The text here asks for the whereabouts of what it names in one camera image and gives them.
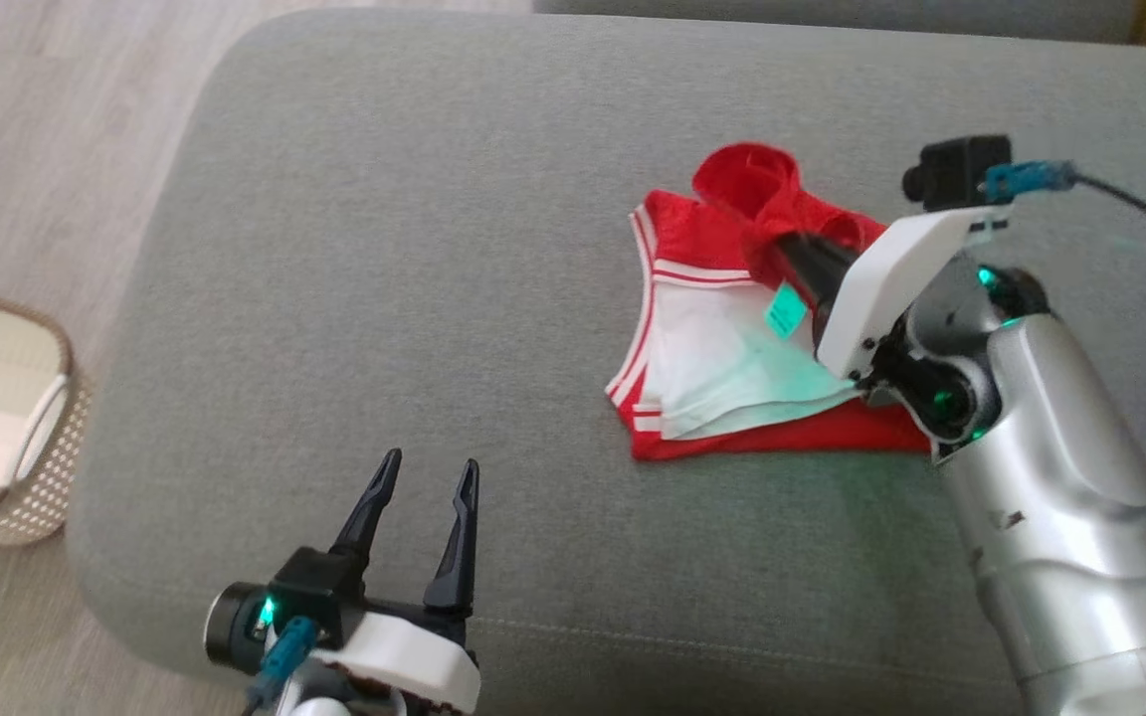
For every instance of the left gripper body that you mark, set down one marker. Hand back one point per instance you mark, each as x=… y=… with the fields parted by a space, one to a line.
x=414 y=656

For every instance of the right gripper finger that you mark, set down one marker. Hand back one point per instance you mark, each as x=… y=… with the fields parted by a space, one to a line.
x=822 y=251
x=822 y=283

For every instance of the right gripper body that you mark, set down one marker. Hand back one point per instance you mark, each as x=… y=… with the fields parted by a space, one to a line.
x=891 y=278

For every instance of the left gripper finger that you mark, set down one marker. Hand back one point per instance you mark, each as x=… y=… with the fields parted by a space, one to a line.
x=369 y=512
x=459 y=557

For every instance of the red and white basketball jersey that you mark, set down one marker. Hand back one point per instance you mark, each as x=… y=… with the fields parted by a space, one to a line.
x=702 y=234

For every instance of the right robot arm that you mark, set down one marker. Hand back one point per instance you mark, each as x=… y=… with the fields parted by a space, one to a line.
x=1060 y=497

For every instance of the grey fabric sofa seat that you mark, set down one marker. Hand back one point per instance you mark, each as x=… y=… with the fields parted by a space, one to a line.
x=434 y=298

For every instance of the cream woven laundry basket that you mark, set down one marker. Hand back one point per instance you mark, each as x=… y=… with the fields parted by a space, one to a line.
x=36 y=497

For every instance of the left black wrist camera box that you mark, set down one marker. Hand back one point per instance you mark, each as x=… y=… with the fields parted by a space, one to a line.
x=319 y=587

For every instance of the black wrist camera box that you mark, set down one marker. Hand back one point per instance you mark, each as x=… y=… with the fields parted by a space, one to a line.
x=961 y=171
x=319 y=587

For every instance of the right black wrist camera box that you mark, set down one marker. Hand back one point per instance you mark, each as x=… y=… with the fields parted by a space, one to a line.
x=961 y=171

